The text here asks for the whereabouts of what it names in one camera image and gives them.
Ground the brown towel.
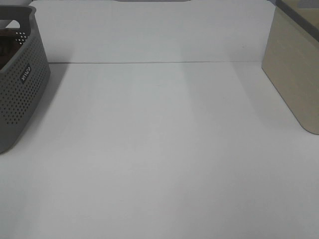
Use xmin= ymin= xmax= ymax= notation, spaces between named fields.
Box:
xmin=0 ymin=28 xmax=25 ymax=69

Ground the grey perforated plastic basket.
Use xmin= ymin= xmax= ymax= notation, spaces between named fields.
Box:
xmin=0 ymin=5 xmax=50 ymax=153

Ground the beige plastic bin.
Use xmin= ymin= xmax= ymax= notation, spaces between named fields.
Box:
xmin=262 ymin=0 xmax=319 ymax=134

